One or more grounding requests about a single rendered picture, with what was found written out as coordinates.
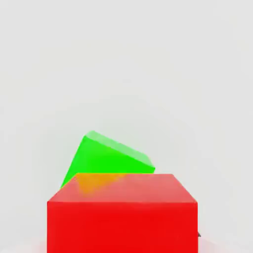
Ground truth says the small red cube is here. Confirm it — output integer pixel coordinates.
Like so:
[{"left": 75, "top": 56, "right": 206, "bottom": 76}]
[{"left": 46, "top": 172, "right": 199, "bottom": 253}]

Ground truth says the small green cube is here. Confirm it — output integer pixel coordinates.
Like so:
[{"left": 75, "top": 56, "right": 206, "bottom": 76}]
[{"left": 60, "top": 130, "right": 156, "bottom": 189}]

